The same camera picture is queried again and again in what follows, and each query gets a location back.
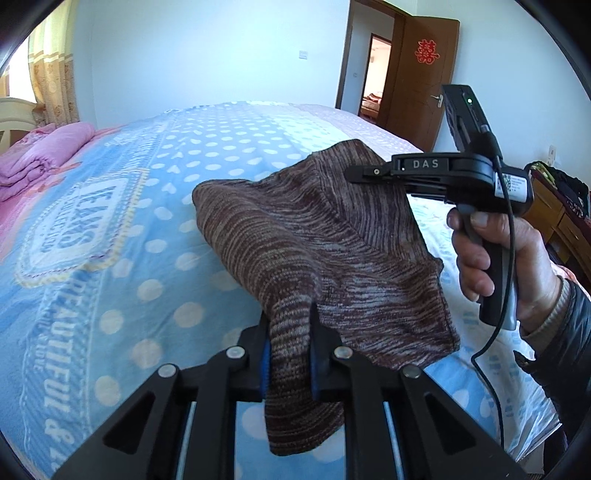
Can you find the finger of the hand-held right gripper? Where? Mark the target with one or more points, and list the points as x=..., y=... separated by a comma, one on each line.
x=422, y=165

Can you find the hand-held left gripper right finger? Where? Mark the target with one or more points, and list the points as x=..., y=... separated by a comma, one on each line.
x=314, y=369

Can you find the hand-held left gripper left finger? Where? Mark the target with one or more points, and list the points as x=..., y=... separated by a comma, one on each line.
x=264, y=369

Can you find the brown striped knit sweater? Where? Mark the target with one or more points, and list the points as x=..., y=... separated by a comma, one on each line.
x=323, y=240

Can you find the person's right forearm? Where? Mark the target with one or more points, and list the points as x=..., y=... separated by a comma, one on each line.
x=563, y=369

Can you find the dark clothes pile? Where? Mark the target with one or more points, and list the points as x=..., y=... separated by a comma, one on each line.
x=568, y=184

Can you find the person's right hand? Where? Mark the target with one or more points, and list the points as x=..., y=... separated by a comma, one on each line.
x=535, y=263

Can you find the brown wooden door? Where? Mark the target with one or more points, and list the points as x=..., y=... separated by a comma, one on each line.
x=422, y=106

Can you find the wooden desk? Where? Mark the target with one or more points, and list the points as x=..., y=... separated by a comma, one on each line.
x=568, y=230

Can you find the red paper door decoration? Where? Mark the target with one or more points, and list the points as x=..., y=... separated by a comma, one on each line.
x=426, y=51

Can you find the folded pink quilt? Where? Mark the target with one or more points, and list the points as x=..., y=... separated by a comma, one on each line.
x=41, y=157

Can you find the cream wooden headboard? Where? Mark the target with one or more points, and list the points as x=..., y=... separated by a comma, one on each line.
x=16, y=115

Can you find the beige patterned curtain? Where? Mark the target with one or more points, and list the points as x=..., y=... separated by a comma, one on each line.
x=53, y=74

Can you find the white wall socket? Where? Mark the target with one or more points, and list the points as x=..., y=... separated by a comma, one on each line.
x=551, y=153

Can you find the dark door frame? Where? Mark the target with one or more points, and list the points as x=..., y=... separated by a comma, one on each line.
x=346, y=60

